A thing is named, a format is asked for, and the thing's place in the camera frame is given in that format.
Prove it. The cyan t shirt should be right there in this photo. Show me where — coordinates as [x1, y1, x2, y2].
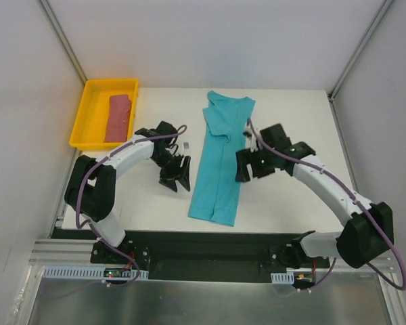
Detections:
[188, 91, 255, 227]

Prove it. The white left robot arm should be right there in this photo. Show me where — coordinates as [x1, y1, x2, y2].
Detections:
[64, 121, 191, 263]

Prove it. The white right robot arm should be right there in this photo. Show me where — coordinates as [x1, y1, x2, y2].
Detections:
[235, 124, 394, 268]

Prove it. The red folded t shirt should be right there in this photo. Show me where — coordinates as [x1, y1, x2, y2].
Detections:
[104, 94, 131, 143]

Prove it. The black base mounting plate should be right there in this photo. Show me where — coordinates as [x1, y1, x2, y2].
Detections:
[90, 231, 330, 283]

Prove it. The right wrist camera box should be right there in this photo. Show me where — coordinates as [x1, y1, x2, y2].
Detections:
[243, 125, 262, 152]

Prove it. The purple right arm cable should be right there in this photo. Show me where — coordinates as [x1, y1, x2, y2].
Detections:
[247, 117, 406, 299]

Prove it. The right white cable duct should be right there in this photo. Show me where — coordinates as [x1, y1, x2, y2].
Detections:
[271, 272, 295, 285]

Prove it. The aluminium front rail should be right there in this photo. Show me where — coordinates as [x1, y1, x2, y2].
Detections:
[29, 238, 398, 272]

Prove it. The right aluminium corner post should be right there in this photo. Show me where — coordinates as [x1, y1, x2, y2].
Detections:
[328, 0, 397, 103]

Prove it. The aluminium corner post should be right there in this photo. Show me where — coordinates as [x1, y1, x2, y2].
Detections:
[328, 0, 397, 103]
[37, 0, 87, 86]

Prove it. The left grey cable duct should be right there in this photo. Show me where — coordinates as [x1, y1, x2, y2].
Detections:
[43, 266, 149, 281]

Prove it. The left aluminium corner post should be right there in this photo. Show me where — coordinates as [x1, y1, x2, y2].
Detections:
[37, 0, 87, 86]

